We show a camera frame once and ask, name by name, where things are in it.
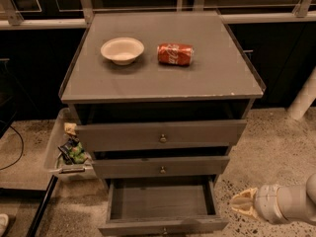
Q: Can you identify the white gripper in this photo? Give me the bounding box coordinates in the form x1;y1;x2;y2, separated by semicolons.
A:
231;185;289;224

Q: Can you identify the grey bottom drawer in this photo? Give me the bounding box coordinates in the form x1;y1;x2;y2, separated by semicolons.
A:
100;176;228;236

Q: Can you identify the grey drawer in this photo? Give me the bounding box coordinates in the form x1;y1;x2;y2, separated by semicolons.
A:
75;119;246;152
93;156;230;179
100;176;228;236

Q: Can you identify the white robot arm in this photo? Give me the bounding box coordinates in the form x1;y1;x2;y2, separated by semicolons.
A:
230;174;316;225

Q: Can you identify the grey middle drawer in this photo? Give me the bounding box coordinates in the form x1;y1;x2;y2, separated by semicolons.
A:
93;156;230;179

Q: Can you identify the grey top drawer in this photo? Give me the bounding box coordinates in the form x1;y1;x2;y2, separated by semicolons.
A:
75;119;246;152

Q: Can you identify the grey wooden drawer cabinet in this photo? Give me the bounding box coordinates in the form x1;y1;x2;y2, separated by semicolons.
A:
58;10;267;190

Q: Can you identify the red cola can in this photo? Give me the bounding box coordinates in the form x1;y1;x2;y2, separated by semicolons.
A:
157;42;194;66

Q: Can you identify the green snack bag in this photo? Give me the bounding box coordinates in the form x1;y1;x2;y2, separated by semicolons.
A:
58;138;88;165

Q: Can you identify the clear plastic storage bin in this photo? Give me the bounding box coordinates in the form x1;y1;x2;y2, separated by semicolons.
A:
43;108;96;182

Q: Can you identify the tan crumpled wrapper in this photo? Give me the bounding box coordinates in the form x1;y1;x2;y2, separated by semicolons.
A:
64;122;76;135

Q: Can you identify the white paper bowl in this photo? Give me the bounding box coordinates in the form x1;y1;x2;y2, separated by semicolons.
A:
101;38;144;65

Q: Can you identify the black floor bar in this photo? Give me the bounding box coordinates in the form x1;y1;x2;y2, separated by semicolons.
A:
26;176;58;237

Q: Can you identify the white shoe tip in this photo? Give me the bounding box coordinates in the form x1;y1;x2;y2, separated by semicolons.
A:
0;213;9;237

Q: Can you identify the white cylindrical post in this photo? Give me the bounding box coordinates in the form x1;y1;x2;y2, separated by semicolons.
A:
287;67;316;120

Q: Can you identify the metal railing frame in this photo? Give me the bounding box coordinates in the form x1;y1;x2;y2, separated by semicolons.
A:
0;0;316;30

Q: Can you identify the black floor cable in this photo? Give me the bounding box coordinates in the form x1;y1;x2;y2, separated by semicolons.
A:
0;119;25;172

